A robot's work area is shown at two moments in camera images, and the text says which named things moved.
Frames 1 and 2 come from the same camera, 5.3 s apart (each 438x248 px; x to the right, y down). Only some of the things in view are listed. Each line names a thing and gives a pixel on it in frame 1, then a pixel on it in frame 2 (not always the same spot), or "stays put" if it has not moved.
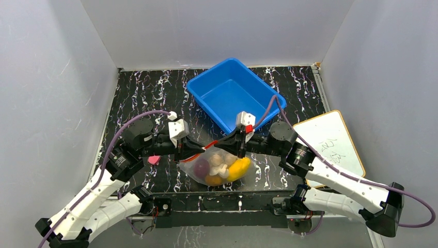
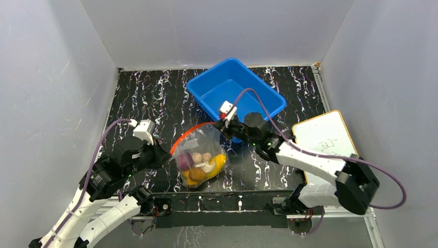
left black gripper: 186,148 -> 161,156
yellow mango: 238,168 -> 218,163
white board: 327,136 stays put
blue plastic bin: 231,87 stays put
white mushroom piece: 221,170 -> 205,166
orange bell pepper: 214,180 -> 192,177
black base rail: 250,209 stays put
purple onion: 201,168 -> 185,161
